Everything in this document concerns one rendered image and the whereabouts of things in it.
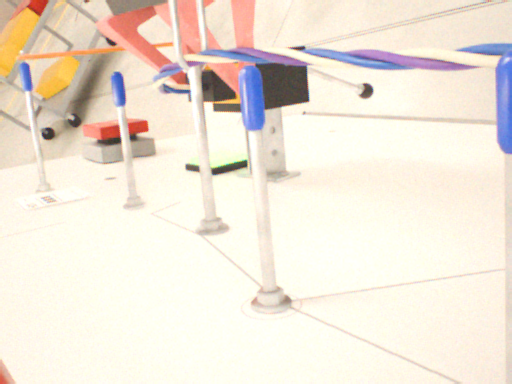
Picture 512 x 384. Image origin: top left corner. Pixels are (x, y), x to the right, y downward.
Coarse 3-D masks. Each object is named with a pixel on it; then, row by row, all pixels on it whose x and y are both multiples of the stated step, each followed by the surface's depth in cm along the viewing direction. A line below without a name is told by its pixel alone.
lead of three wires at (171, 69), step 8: (184, 56) 29; (168, 64) 31; (176, 64) 30; (160, 72) 32; (168, 72) 31; (176, 72) 31; (160, 80) 33; (160, 88) 35; (168, 88) 36; (176, 88) 37; (184, 88) 38
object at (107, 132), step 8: (112, 120) 60; (128, 120) 58; (136, 120) 58; (144, 120) 57; (88, 128) 57; (96, 128) 56; (104, 128) 55; (112, 128) 56; (128, 128) 56; (136, 128) 57; (144, 128) 57; (88, 136) 58; (96, 136) 56; (104, 136) 55; (112, 136) 56; (120, 136) 56
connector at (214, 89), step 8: (208, 72) 38; (208, 80) 38; (216, 80) 38; (208, 88) 38; (216, 88) 38; (224, 88) 38; (208, 96) 38; (216, 96) 38; (224, 96) 38; (232, 96) 39
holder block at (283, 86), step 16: (304, 48) 41; (256, 64) 39; (272, 64) 40; (272, 80) 40; (288, 80) 41; (304, 80) 42; (272, 96) 40; (288, 96) 41; (304, 96) 42; (240, 112) 40
